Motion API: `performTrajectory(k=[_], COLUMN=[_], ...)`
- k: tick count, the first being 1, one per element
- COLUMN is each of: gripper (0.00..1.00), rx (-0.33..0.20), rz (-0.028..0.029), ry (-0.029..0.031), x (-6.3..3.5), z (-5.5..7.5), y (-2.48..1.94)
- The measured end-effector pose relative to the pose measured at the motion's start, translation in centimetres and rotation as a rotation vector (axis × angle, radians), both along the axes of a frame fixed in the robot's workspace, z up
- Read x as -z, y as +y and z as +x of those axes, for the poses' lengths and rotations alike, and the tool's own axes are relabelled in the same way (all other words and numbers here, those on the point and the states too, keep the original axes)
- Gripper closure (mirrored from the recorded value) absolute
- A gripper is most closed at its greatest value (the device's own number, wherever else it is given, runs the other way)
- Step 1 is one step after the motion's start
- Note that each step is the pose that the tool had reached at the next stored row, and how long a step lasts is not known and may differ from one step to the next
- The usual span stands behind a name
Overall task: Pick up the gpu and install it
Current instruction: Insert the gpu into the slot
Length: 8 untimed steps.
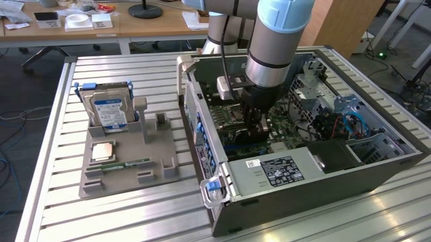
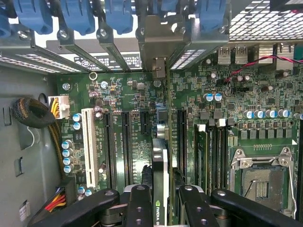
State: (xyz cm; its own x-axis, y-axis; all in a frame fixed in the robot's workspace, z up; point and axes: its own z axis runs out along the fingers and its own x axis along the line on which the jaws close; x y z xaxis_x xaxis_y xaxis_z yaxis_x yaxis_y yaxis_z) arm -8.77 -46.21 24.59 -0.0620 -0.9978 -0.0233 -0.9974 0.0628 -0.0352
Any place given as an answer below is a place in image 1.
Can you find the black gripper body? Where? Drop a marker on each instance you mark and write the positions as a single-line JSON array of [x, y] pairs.
[[261, 99]]

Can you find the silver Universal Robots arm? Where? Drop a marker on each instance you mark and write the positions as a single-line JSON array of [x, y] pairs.
[[277, 43]]

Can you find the CPU socket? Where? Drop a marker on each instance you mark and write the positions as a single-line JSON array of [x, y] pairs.
[[235, 114]]

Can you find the green motherboard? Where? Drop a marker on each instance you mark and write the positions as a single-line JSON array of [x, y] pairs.
[[290, 131]]

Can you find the silver chipset heat sink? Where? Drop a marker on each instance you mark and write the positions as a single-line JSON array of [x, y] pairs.
[[279, 147]]

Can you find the blue expansion slot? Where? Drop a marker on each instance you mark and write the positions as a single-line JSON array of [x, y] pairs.
[[230, 147]]

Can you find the silver metal drive cage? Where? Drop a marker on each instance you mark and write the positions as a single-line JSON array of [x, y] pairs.
[[310, 98]]

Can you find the grey power supply unit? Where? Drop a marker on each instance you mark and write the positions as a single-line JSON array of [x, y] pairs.
[[249, 176]]

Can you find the blue case latch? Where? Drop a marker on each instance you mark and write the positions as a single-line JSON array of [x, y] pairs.
[[213, 189]]

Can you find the open grey PC case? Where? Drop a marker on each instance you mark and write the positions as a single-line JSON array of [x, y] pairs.
[[304, 201]]

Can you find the grey parts rack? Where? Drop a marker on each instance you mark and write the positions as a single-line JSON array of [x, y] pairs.
[[135, 151]]

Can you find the white paper stack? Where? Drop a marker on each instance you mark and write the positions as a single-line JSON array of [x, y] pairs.
[[195, 22]]

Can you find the wooden cabinet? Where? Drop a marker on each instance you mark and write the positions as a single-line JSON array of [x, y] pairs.
[[337, 25]]

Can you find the white box red button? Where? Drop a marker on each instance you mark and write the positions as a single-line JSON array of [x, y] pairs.
[[365, 43]]

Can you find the silver disk bay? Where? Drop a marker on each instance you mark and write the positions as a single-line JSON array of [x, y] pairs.
[[388, 148]]

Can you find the device with green light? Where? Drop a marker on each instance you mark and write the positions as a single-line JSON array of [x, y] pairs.
[[381, 54]]

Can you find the hard disk in blue carrier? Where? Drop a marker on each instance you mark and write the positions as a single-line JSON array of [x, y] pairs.
[[107, 111]]

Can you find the copper-coloured CPU chip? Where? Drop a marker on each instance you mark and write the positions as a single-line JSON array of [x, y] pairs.
[[102, 151]]

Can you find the black equipment stand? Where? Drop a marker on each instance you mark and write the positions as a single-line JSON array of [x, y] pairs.
[[420, 83]]

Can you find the black round lamp base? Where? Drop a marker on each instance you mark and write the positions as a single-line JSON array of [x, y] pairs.
[[145, 12]]

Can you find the white square box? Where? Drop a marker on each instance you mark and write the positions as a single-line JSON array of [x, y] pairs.
[[101, 21]]

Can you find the red small item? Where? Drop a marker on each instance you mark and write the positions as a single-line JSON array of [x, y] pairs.
[[105, 8]]

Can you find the black wheeled chair base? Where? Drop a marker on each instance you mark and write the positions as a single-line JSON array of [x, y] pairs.
[[43, 54]]

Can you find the black and white box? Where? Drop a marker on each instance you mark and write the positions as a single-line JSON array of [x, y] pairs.
[[47, 20]]

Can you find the grey cup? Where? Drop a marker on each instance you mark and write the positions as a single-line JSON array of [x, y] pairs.
[[47, 3]]

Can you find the white card red print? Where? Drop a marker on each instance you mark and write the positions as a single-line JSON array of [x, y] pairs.
[[17, 25]]

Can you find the clear plastic bag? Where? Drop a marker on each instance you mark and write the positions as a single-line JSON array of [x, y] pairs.
[[14, 12]]

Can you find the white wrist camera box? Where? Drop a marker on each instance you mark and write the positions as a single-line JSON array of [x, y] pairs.
[[225, 88]]

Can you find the white table frame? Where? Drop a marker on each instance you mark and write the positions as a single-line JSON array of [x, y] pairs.
[[388, 25]]

